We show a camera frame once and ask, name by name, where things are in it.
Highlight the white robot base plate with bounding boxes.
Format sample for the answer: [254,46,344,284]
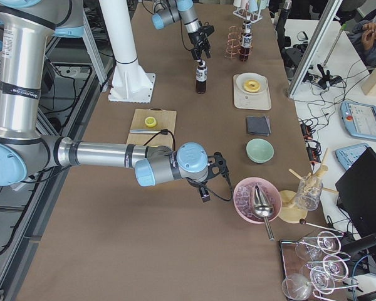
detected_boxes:
[107,71,156,103]

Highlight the black monitor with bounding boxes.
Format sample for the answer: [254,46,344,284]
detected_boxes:
[335,147,376,236]

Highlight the beige rabbit tray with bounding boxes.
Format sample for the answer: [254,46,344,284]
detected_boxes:
[233,73,271,110]

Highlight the glass jar on stand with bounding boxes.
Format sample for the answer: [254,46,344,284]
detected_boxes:
[294,176,323,211]

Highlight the copper wire bottle rack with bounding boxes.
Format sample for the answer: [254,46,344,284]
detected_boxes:
[225,26,253,59]

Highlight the steel muddler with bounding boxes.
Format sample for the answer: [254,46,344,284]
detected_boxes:
[129,129,160,135]

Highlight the pink ice bowl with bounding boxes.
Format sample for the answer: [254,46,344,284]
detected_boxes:
[233,177,282,224]

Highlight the aluminium frame post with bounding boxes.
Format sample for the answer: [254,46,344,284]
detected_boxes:
[287,0,342,100]

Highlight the metal ice scoop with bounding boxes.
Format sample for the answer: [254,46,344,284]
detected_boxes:
[251,185,274,241]

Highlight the grey folded cloth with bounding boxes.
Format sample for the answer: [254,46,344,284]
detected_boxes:
[246,115,271,136]

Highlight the glazed donut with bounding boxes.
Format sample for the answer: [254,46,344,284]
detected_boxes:
[243,80,261,93]

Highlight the wine glass rack tray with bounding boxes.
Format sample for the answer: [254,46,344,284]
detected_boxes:
[279,230,358,300]

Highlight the white plate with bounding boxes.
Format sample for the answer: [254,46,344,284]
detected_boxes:
[235,73,268,95]

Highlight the blue teach pendant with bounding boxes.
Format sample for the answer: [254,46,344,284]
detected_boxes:
[340,101,376,141]

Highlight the half lemon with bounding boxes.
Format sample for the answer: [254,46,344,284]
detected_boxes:
[144,116,157,128]

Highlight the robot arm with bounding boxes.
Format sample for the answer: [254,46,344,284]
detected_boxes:
[152,0,214,61]
[0,1,211,201]

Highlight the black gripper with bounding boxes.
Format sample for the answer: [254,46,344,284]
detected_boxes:
[189,28,211,61]
[187,177,211,203]

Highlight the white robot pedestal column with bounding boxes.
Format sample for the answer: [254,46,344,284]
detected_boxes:
[99,0,137,65]

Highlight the wooden cutting board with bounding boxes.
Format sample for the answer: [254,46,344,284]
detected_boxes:
[126,109,177,145]

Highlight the green bowl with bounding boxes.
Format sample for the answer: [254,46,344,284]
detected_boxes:
[246,139,274,164]

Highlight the tea bottle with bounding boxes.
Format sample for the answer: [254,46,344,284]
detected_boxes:
[242,19,252,34]
[239,29,252,61]
[196,60,207,94]

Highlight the wooden cup stand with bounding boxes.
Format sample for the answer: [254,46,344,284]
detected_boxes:
[278,148,338,223]

